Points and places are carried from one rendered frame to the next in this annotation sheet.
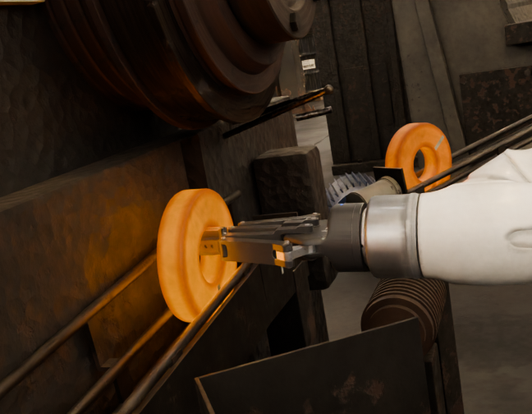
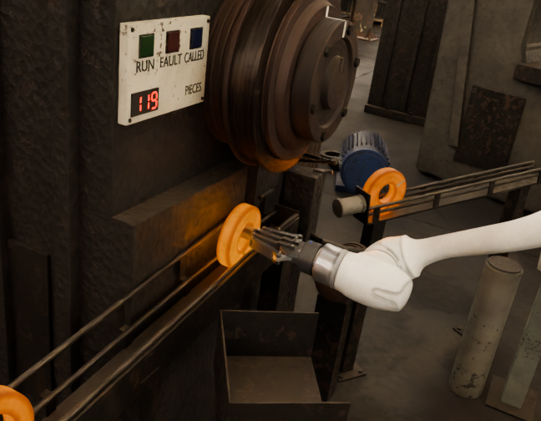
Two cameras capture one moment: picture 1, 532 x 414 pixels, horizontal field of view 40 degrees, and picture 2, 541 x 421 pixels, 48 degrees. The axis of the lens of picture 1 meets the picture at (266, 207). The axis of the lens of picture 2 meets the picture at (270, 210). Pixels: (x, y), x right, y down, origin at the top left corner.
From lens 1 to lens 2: 0.64 m
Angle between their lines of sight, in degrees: 12
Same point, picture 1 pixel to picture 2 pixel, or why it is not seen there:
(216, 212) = (254, 217)
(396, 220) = (330, 262)
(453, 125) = (455, 119)
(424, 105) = (441, 97)
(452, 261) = (346, 290)
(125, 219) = (209, 210)
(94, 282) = (187, 240)
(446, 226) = (349, 275)
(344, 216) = (309, 250)
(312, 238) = (291, 254)
